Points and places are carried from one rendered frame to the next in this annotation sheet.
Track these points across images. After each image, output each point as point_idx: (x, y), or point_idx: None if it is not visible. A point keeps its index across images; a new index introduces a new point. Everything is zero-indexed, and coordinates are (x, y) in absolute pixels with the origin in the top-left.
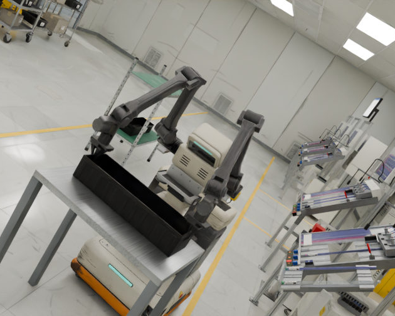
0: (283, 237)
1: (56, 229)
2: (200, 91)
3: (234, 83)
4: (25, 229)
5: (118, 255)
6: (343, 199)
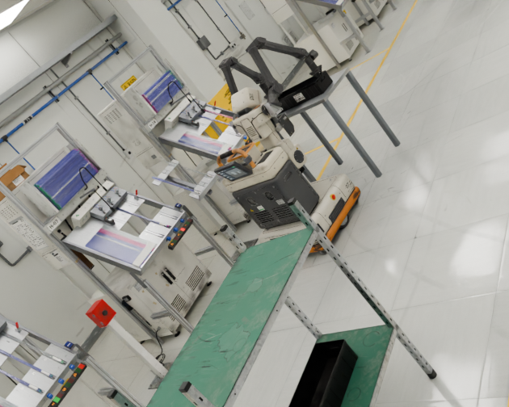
0: (114, 378)
1: (387, 211)
2: None
3: None
4: (405, 189)
5: (321, 182)
6: (5, 351)
